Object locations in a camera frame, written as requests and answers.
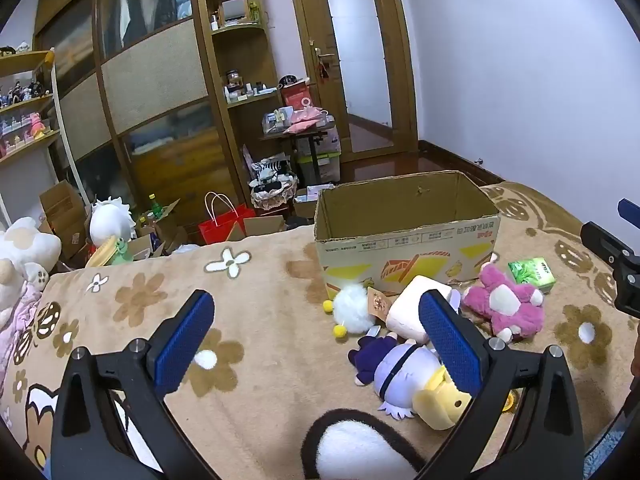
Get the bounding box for white square plush pillow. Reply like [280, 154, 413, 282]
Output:
[385, 275, 453, 346]

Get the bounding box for flat brown cardboard box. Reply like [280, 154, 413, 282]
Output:
[227, 215, 287, 242]

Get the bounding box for pink packet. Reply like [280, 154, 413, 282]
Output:
[282, 107, 327, 135]

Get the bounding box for beige flower-print blanket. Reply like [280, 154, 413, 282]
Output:
[0, 180, 640, 480]

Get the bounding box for white fluffy toy yellow pompoms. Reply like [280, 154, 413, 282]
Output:
[322, 281, 397, 339]

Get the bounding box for wooden wall shelf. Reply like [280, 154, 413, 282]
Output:
[0, 50, 62, 166]

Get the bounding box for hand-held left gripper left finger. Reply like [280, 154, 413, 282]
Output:
[50, 289, 216, 480]

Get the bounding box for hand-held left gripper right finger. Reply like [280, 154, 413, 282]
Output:
[416, 287, 587, 480]

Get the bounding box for row of small figurines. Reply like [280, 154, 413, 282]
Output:
[0, 77, 53, 108]

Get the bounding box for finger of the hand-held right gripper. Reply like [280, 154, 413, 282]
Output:
[617, 198, 640, 227]
[580, 220, 633, 275]

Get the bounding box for purple-haired plush doll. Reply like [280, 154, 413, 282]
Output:
[348, 332, 473, 432]

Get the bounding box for pink plush bear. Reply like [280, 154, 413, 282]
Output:
[460, 252, 546, 343]

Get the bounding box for wooden wardrobe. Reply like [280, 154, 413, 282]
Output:
[32, 0, 241, 241]

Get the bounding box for large white plush toy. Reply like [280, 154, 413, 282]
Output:
[0, 217, 62, 331]

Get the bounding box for black and white plush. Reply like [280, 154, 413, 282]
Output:
[301, 408, 426, 480]

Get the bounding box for small open cardboard box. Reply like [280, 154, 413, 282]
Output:
[292, 185, 336, 219]

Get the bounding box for closed brown cardboard box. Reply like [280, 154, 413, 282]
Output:
[39, 180, 93, 267]

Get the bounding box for white-haired plush doll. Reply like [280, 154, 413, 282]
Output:
[89, 197, 137, 246]

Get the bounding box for printed cardboard box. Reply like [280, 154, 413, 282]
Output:
[314, 170, 502, 301]

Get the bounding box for clear plastic storage box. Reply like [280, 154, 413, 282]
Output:
[295, 127, 343, 186]

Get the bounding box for green frog toy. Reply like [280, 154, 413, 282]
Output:
[107, 235, 134, 266]

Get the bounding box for blue fuzzy cloth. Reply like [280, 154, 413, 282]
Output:
[582, 427, 633, 480]

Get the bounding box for small side table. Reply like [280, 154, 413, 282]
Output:
[257, 127, 331, 187]

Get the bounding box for red paper shopping bag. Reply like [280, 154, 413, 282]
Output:
[198, 191, 257, 246]

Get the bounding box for wooden door with glass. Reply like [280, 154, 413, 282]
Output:
[285, 0, 421, 163]

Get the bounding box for lace-trimmed basket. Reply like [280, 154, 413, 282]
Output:
[250, 179, 300, 211]

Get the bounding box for red box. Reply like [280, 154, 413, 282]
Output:
[280, 82, 312, 111]

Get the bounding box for pink cloth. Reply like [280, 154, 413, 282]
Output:
[0, 280, 47, 378]

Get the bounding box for green tissue packet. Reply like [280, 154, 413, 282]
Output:
[507, 257, 557, 295]

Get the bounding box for wooden corner shelf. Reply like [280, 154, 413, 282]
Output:
[200, 0, 291, 211]

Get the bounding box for zebra-striped plush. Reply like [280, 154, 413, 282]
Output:
[250, 157, 293, 183]

